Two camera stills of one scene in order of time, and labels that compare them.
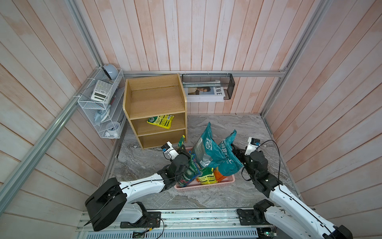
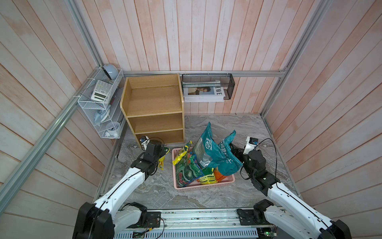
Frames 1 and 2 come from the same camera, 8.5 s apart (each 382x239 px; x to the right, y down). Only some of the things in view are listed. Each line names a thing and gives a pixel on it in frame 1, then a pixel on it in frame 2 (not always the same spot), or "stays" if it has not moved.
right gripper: [237, 150] stays
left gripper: [180, 151] -> [162, 152]
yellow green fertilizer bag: [207, 176] stays
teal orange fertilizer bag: [231, 162] stays
